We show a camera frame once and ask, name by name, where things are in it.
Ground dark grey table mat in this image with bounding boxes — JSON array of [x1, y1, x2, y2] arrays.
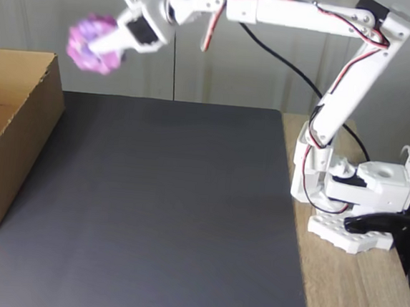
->
[[0, 84, 330, 307]]

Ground black camera cable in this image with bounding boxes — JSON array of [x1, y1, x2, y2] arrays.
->
[[226, 21, 381, 162]]

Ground brown cardboard box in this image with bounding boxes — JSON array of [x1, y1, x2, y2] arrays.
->
[[0, 47, 71, 244]]

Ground black table clamp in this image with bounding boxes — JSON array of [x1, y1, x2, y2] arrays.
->
[[338, 210, 410, 277]]

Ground pink purple bumpy ball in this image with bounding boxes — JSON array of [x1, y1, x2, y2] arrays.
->
[[64, 9, 131, 78]]

